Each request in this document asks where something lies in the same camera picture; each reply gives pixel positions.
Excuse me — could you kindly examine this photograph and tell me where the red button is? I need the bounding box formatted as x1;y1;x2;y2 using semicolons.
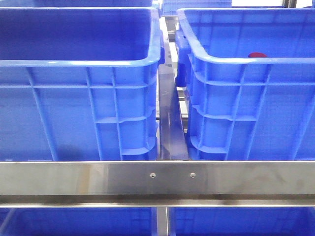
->
248;52;268;58

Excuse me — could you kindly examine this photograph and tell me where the steel centre divider bar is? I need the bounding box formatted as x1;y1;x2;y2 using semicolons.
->
158;64;189;161

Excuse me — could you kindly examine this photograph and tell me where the large blue crate right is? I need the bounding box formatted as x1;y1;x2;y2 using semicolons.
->
175;8;315;161

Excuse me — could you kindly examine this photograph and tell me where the large blue crate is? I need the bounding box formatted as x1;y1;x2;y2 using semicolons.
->
0;7;163;161
175;8;315;161

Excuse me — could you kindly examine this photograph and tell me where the large blue crate left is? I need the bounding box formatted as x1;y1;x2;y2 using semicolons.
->
0;7;163;161

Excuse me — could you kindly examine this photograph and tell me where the blue crate lower right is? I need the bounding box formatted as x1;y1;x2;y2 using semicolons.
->
170;207;315;236

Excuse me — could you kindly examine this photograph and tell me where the blue crate rear right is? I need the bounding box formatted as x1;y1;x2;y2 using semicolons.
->
162;0;232;16

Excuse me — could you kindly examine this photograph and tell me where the blue crate lower left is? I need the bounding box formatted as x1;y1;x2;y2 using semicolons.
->
0;207;157;236

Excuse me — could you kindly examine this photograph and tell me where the blue crate rear left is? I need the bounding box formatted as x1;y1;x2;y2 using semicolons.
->
0;0;161;9

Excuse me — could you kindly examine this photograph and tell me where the steel lower vertical post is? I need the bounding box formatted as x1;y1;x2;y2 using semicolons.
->
157;207;170;236

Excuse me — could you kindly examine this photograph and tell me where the steel front shelf rail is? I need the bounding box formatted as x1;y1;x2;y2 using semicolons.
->
0;160;315;208

